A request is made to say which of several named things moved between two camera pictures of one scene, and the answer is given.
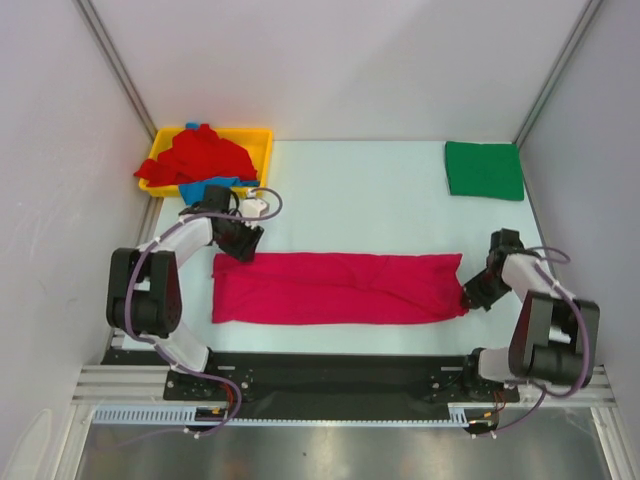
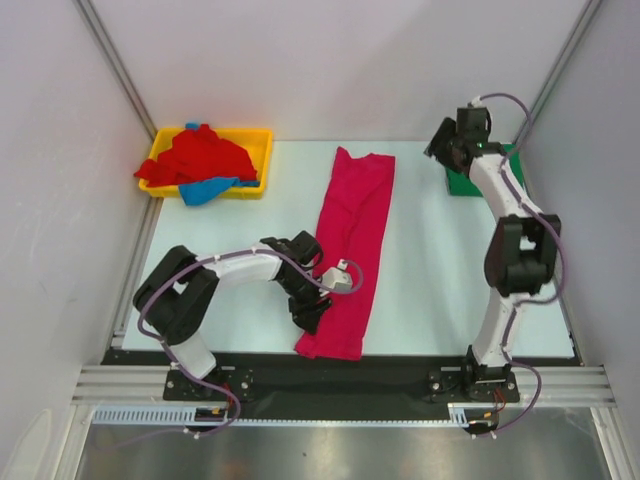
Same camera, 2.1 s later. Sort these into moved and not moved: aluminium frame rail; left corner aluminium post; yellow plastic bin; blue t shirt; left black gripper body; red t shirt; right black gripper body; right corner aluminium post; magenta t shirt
Moved: left black gripper body; right black gripper body; magenta t shirt
Not moved: right corner aluminium post; red t shirt; blue t shirt; left corner aluminium post; yellow plastic bin; aluminium frame rail
